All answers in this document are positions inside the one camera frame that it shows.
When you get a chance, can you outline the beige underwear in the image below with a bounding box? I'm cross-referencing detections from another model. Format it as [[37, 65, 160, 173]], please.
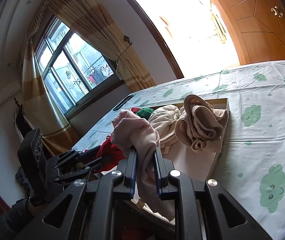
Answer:
[[176, 94, 229, 153]]

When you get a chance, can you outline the brass door knob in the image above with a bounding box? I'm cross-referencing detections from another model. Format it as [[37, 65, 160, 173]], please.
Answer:
[[271, 6, 283, 18]]

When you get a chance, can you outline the sliding glass window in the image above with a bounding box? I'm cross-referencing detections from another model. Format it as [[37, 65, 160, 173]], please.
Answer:
[[35, 17, 123, 117]]

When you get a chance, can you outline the pink underwear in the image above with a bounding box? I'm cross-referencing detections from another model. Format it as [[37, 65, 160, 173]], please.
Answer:
[[111, 109, 176, 222]]

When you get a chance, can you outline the person's left forearm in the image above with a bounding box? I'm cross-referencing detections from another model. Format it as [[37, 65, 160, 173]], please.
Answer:
[[0, 197, 43, 240]]

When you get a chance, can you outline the orange wooden door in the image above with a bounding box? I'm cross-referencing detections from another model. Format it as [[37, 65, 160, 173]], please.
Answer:
[[202, 0, 285, 65]]

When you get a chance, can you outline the green navy striped underwear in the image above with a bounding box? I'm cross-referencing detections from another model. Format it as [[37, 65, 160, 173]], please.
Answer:
[[135, 107, 155, 119]]

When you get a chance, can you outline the black phone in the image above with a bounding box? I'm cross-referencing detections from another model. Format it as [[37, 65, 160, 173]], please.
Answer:
[[112, 94, 133, 111]]

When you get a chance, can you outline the white air conditioner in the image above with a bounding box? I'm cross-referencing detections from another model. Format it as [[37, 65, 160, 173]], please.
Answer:
[[0, 80, 21, 109]]

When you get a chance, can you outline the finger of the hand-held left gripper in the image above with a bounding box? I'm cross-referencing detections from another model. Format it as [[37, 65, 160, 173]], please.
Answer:
[[55, 155, 119, 184], [54, 145, 101, 169]]

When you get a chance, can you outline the coat rack with clothes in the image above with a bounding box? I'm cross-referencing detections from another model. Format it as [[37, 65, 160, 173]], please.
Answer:
[[12, 96, 33, 143]]

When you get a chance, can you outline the cream underwear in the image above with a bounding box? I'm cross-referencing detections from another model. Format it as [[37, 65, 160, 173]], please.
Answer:
[[147, 104, 183, 155]]

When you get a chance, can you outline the tied balcony curtain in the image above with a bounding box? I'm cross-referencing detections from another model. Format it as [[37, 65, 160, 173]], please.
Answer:
[[209, 1, 226, 44]]

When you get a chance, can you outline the tied yellow striped curtain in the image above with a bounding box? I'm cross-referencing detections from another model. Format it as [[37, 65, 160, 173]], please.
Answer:
[[27, 0, 156, 92]]

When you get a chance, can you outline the long yellow striped curtain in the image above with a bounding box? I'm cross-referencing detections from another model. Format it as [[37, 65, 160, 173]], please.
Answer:
[[20, 37, 80, 155]]

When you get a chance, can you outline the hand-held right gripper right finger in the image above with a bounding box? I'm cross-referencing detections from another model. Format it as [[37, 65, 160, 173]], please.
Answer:
[[152, 146, 268, 240]]

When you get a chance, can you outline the green cloud print tablecloth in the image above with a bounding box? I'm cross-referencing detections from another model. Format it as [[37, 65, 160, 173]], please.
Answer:
[[71, 60, 285, 240]]

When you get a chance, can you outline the shallow cardboard tray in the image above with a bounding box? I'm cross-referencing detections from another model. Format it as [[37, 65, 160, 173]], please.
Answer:
[[100, 98, 230, 188]]

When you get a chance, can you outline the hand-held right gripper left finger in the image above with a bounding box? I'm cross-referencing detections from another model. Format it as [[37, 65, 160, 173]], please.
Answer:
[[15, 147, 138, 240]]

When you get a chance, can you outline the laundry on outdoor rack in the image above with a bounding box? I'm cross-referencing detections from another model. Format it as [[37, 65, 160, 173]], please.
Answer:
[[86, 65, 114, 84]]

